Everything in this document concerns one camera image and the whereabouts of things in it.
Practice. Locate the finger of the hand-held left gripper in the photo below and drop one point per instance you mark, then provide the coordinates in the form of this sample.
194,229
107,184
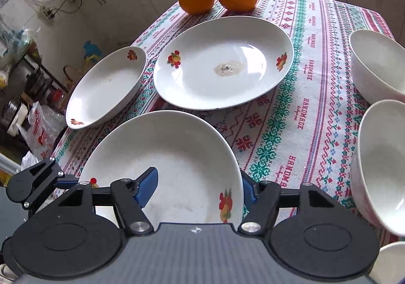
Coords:
68,182

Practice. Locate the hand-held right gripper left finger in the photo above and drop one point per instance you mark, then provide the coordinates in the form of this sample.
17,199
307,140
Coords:
147,186

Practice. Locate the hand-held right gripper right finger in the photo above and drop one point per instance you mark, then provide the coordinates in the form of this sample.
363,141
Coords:
248,190

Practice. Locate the white plate with fruit print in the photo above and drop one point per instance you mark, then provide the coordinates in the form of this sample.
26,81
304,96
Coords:
180,151
107,87

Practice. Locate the large white plate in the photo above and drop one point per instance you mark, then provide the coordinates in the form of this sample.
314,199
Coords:
221,59

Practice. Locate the white plastic bag, red print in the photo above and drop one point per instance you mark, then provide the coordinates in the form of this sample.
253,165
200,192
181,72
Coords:
38,132

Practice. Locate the patterned red green tablecloth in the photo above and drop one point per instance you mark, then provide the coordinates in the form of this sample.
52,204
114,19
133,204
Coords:
284,119

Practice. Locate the cluttered metal rack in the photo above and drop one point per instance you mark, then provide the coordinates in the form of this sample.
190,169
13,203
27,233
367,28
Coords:
34,81

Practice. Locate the blue plastic toy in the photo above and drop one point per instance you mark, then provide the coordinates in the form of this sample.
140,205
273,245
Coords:
93,53

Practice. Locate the small white ceramic bowl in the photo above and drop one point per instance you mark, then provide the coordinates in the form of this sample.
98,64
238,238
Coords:
392,263

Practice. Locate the white power strip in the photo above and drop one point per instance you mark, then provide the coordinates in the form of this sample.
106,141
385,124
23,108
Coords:
47,14

